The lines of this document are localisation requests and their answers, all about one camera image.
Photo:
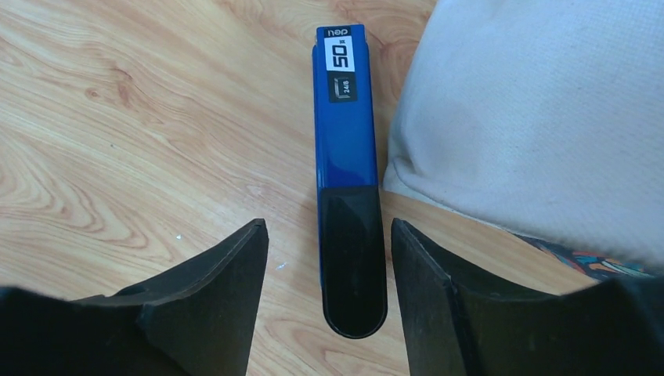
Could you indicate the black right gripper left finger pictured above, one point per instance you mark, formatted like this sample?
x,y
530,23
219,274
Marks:
x,y
196,318

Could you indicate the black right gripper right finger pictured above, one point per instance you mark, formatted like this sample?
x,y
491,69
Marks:
x,y
460,319

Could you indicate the blue black stapler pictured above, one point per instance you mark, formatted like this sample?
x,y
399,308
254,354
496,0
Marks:
x,y
352,262

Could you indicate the beige canvas tote bag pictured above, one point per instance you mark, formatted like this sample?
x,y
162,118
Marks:
x,y
544,119

